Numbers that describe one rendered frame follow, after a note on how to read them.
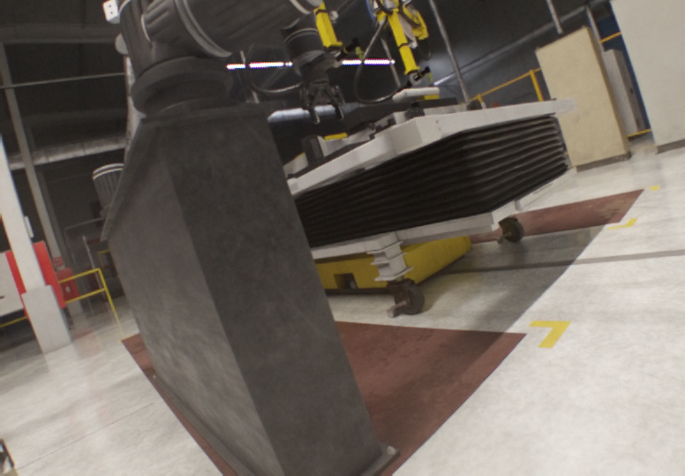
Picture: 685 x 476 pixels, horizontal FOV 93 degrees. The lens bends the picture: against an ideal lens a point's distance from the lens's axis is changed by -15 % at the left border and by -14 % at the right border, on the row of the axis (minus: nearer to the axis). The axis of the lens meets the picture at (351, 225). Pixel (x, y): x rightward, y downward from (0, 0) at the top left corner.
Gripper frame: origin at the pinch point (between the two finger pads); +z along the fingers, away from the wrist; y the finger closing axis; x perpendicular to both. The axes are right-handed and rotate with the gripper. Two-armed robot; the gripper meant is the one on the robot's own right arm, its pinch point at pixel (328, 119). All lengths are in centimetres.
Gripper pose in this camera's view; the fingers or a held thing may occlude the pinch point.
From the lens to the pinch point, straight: 114.2
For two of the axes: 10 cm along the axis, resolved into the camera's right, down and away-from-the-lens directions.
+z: 3.1, 9.5, 0.6
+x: 6.1, -1.5, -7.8
